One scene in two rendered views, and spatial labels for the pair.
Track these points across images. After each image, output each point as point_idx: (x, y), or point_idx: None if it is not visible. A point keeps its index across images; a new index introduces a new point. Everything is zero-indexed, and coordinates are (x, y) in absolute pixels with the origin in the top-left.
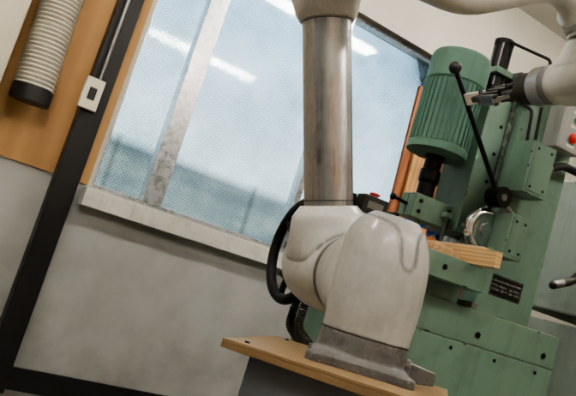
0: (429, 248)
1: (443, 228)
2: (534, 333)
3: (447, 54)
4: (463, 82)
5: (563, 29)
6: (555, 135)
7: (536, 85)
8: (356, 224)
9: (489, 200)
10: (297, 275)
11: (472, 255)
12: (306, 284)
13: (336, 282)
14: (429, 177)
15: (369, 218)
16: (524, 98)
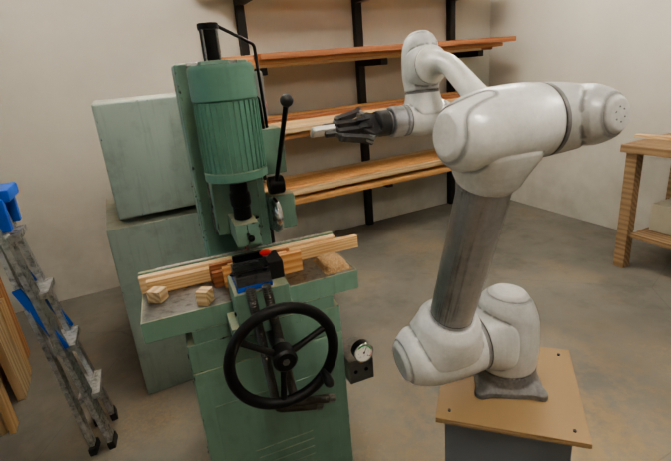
0: (354, 267)
1: (260, 231)
2: None
3: (240, 74)
4: (257, 102)
5: (420, 82)
6: (262, 110)
7: (408, 127)
8: (523, 315)
9: (277, 191)
10: (466, 374)
11: (335, 246)
12: (478, 371)
13: (527, 353)
14: (250, 201)
15: (527, 306)
16: (389, 134)
